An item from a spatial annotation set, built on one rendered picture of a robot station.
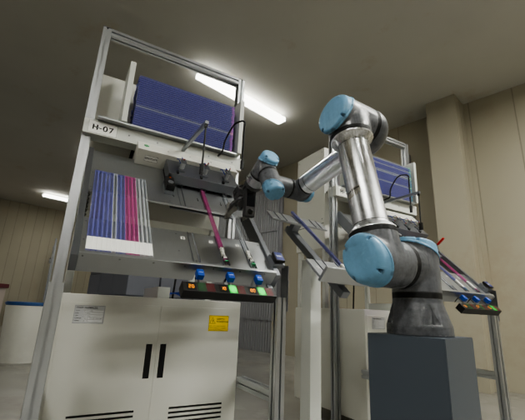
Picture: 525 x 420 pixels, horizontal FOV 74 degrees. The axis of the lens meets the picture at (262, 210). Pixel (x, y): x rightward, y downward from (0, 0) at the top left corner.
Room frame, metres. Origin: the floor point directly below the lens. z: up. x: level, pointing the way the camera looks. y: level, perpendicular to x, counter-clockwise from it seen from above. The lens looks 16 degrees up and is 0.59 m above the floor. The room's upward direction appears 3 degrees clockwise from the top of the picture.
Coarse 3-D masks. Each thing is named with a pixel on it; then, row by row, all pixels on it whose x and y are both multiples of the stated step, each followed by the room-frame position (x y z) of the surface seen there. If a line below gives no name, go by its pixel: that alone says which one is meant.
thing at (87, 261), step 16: (80, 256) 1.00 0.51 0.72; (96, 256) 1.01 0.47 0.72; (112, 256) 1.03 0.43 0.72; (128, 256) 1.05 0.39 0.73; (112, 272) 1.08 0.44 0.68; (128, 272) 1.10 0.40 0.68; (144, 272) 1.12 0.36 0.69; (160, 272) 1.14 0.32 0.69; (176, 272) 1.16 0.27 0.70; (192, 272) 1.18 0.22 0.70; (208, 272) 1.20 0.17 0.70; (224, 272) 1.23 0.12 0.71; (240, 272) 1.25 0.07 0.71; (256, 272) 1.27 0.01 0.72; (272, 272) 1.30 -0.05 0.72
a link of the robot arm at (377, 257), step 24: (336, 96) 0.85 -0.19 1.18; (336, 120) 0.84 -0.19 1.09; (360, 120) 0.83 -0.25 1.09; (336, 144) 0.88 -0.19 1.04; (360, 144) 0.83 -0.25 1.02; (360, 168) 0.82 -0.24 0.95; (360, 192) 0.82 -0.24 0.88; (360, 216) 0.81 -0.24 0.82; (384, 216) 0.81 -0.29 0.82; (360, 240) 0.78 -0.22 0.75; (384, 240) 0.77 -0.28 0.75; (360, 264) 0.79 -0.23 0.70; (384, 264) 0.75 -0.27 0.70; (408, 264) 0.79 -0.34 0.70
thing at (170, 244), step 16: (160, 240) 1.20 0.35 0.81; (176, 240) 1.23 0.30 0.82; (192, 240) 1.27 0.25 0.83; (208, 240) 1.31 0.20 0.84; (224, 240) 1.35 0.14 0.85; (240, 240) 1.40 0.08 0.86; (160, 256) 1.14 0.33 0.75; (176, 256) 1.18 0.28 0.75; (192, 256) 1.20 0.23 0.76; (208, 256) 1.25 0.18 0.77; (240, 256) 1.33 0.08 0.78; (256, 256) 1.37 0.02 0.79
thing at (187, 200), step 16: (96, 160) 1.37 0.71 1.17; (112, 160) 1.42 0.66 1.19; (128, 160) 1.48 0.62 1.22; (128, 176) 1.39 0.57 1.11; (144, 176) 1.44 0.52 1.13; (160, 176) 1.49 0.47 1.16; (160, 192) 1.40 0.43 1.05; (176, 192) 1.45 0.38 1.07; (192, 192) 1.51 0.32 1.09; (208, 192) 1.57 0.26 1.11; (176, 208) 1.45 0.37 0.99; (192, 208) 1.43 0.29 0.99; (224, 208) 1.52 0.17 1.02
